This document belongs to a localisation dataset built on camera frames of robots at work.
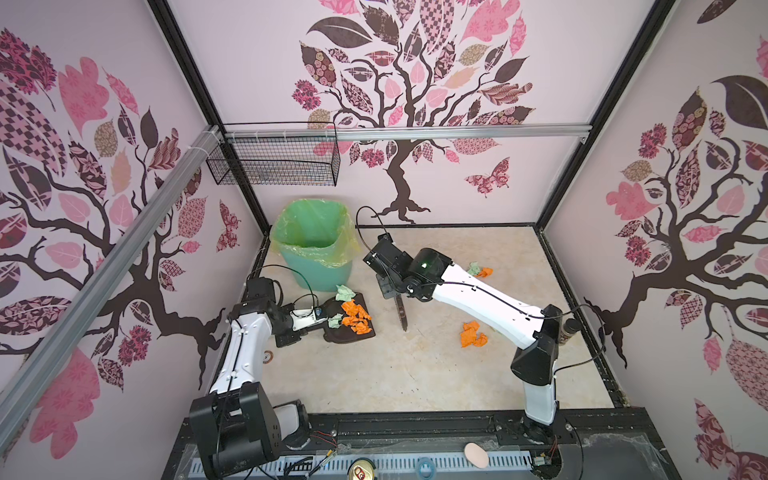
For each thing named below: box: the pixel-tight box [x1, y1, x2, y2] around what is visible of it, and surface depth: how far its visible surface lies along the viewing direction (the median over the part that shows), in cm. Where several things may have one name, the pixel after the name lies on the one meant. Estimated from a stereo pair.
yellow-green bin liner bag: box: [270, 198, 362, 269], surface depth 92 cm
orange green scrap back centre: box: [335, 284, 357, 302], surface depth 91 cm
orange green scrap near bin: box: [328, 313, 343, 329], surface depth 86 cm
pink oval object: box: [464, 442, 489, 469], surface depth 71 cm
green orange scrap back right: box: [468, 261, 494, 278], surface depth 108 cm
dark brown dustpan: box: [304, 292, 376, 343], surface depth 86 cm
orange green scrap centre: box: [342, 316, 372, 335], surface depth 85 cm
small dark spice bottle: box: [559, 318, 583, 344], surface depth 85 cm
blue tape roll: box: [416, 457, 436, 480], surface depth 70 cm
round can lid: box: [347, 457, 376, 480], surface depth 61 cm
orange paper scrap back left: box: [341, 299, 372, 320], surface depth 89 cm
